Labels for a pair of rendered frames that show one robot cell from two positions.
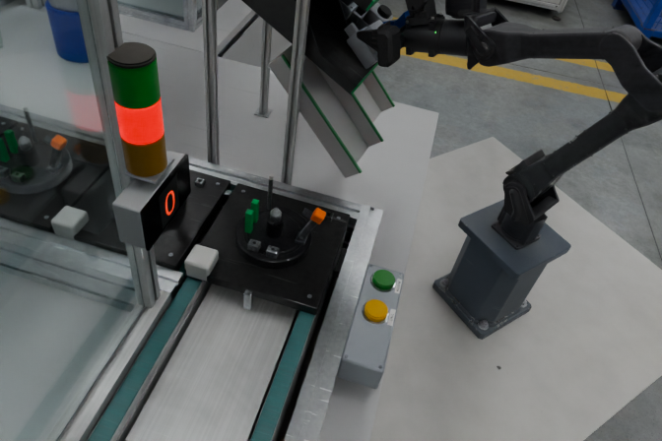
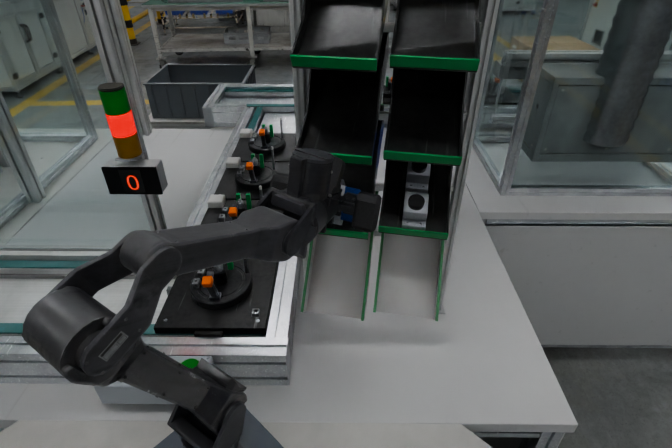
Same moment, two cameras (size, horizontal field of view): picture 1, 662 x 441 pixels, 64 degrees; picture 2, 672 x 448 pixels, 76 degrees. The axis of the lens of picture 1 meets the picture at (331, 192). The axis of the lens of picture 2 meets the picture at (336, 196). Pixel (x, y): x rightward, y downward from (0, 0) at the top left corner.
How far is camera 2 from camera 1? 1.07 m
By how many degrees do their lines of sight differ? 63
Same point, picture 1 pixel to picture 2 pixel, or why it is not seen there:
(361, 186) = (365, 358)
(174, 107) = not seen: hidden behind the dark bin
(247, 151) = not seen: hidden behind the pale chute
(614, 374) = not seen: outside the picture
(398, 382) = (124, 434)
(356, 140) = (352, 300)
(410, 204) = (361, 412)
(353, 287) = (180, 349)
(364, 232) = (253, 348)
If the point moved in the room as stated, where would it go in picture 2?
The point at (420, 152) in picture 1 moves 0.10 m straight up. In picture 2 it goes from (466, 410) to (474, 380)
